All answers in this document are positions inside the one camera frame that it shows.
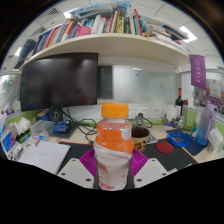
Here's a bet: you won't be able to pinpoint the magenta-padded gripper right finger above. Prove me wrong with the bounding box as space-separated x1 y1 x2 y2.
129 148 170 190

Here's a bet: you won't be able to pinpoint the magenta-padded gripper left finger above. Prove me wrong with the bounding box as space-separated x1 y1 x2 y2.
57 148 98 190

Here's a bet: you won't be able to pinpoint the orange-capped drink bottle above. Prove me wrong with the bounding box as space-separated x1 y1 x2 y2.
93 102 135 192

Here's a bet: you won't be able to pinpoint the purple water bottle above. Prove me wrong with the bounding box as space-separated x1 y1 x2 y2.
195 103 217 147

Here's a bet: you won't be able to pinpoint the flat round red coaster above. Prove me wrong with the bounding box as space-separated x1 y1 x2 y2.
155 141 175 155

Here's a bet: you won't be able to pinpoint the yellow floral mug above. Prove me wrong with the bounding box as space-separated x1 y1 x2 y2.
130 125 151 154

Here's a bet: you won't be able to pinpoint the black desk mat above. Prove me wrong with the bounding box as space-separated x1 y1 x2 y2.
58 131 199 178

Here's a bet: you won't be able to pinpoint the grey metal laptop stand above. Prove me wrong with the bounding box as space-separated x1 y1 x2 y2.
128 113 159 145

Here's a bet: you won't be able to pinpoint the blue electronic board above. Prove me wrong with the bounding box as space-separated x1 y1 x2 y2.
53 120 72 134

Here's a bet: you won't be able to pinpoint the clear plastic box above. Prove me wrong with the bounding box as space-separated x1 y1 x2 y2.
31 119 56 141

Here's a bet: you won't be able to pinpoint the white lidded jar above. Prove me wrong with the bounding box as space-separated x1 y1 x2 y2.
164 105 178 124

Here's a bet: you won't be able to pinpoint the green drinking glass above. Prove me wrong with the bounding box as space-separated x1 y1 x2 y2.
182 99 198 130

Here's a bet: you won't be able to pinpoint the white tissue pack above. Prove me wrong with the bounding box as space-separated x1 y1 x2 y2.
207 127 224 154

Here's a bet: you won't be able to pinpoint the blue tissue box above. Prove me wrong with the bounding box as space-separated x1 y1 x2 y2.
0 114 18 157

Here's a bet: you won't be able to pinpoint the dark wine bottle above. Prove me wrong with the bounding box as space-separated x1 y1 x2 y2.
175 87 185 118

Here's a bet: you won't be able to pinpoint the black computer monitor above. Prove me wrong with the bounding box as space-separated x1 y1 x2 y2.
19 52 99 123

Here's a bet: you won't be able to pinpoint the purple hanging banner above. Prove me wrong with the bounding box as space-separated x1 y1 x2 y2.
189 53 208 91

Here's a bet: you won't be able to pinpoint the white shelf with books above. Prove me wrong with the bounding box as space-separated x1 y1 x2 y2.
13 0 191 69

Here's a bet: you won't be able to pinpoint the ceiling light panels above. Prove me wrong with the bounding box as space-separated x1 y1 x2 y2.
13 8 198 58

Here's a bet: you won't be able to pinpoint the blue coiled cable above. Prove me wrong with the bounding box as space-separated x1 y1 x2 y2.
165 131 192 148

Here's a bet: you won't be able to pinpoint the black cables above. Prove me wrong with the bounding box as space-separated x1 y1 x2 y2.
61 106 99 144

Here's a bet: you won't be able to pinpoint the white wall socket strip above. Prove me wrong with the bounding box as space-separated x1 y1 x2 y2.
128 104 164 120

